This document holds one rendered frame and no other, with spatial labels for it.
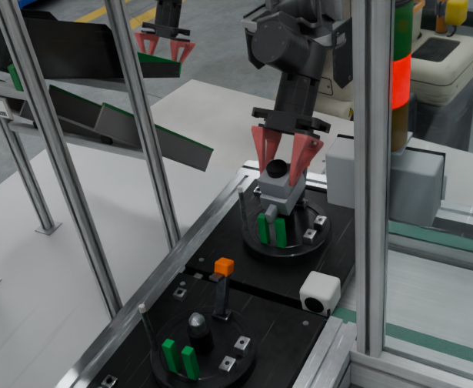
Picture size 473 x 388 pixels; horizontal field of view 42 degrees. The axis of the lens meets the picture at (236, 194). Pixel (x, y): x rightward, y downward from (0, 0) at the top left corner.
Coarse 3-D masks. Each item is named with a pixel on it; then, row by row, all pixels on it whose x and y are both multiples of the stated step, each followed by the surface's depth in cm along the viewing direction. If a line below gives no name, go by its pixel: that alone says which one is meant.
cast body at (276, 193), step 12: (276, 168) 88; (288, 168) 89; (264, 180) 89; (276, 180) 88; (288, 180) 88; (300, 180) 92; (264, 192) 91; (276, 192) 89; (288, 192) 89; (300, 192) 93; (264, 204) 92; (276, 204) 90; (288, 204) 90; (276, 216) 91
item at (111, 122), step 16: (64, 96) 98; (64, 112) 99; (80, 112) 102; (96, 112) 104; (112, 112) 90; (128, 112) 93; (96, 128) 89; (112, 128) 91; (128, 128) 94; (160, 128) 99; (160, 144) 100; (176, 144) 104; (192, 144) 107; (176, 160) 105; (192, 160) 108; (208, 160) 112
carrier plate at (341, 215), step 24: (312, 192) 106; (240, 216) 103; (336, 216) 100; (216, 240) 99; (240, 240) 99; (336, 240) 96; (192, 264) 96; (240, 264) 94; (264, 264) 94; (312, 264) 92; (336, 264) 92; (240, 288) 92; (264, 288) 90; (288, 288) 89
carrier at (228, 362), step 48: (192, 288) 92; (144, 336) 85; (192, 336) 77; (240, 336) 79; (288, 336) 82; (96, 384) 80; (144, 384) 79; (192, 384) 76; (240, 384) 77; (288, 384) 76
